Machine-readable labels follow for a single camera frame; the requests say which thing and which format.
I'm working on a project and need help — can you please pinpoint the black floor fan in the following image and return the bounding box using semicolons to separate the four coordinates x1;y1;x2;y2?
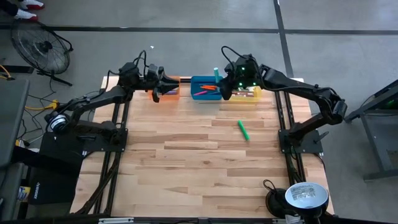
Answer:
10;18;74;87

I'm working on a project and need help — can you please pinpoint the black cable bundle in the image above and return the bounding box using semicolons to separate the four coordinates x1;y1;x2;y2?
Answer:
74;157;121;215

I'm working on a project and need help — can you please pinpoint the black floor cable cover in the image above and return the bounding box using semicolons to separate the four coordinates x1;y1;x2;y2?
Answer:
0;65;34;74

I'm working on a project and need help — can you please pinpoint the black floor cable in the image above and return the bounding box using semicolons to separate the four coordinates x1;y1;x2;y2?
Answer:
17;77;100;147

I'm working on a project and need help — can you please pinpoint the silver bracket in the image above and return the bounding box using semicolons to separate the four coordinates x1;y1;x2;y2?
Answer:
98;217;134;224
272;218;304;224

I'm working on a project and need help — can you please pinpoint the black storage box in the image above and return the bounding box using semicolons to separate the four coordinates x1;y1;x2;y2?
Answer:
28;130;85;205

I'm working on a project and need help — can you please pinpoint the yellow translucent plastic bin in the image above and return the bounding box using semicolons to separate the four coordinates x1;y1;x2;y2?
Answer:
229;85;262;103

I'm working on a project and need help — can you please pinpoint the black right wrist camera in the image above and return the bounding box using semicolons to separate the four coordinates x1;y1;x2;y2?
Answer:
219;83;234;101

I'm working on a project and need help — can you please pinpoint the black aluminium table frame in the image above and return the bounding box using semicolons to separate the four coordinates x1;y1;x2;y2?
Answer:
74;77;307;216

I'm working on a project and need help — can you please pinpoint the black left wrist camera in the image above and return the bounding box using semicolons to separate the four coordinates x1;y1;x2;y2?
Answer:
146;63;160;82

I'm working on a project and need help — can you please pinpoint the black camera cable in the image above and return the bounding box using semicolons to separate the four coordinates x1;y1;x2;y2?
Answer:
221;45;246;73
132;49;147;76

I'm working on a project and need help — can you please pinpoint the grey desk top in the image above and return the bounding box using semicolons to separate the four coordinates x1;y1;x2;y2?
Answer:
0;79;30;169

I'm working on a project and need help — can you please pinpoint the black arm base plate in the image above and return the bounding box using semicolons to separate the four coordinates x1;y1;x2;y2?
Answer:
81;129;129;153
278;128;330;156

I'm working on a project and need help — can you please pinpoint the green highlighter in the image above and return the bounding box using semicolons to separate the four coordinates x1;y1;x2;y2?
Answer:
238;119;251;142

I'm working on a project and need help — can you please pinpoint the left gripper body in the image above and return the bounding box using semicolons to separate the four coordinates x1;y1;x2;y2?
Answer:
145;65;166;104

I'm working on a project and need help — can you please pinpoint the person's leg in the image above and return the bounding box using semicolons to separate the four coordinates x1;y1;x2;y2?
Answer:
0;0;19;17

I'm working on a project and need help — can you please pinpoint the yellow extension cord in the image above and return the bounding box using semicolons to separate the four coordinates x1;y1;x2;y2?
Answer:
24;99;62;113

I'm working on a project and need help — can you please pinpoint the yellow cable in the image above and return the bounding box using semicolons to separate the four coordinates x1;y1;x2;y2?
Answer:
0;63;15;81

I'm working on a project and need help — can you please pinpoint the person's foot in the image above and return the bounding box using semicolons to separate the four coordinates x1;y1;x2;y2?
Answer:
17;0;45;11
11;8;39;22

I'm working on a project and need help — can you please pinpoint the black metal stand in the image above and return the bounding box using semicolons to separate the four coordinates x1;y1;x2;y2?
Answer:
343;79;398;181

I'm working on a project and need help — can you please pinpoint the orange translucent plastic bin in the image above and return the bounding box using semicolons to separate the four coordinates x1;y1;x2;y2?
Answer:
147;75;181;101

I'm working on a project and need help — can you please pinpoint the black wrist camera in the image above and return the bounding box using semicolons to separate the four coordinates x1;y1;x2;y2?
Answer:
146;63;160;82
219;83;234;101

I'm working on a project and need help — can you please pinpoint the yellow and blue package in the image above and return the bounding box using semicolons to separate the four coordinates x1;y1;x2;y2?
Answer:
17;185;31;202

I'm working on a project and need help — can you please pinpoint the blue plastic bin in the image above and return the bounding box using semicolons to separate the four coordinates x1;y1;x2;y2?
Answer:
190;75;225;101

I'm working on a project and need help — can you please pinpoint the desk lamp with silver head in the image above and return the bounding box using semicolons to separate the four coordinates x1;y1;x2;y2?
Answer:
262;179;330;224

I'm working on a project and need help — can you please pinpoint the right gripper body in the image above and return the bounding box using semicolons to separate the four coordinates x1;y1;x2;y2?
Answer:
223;55;262;91

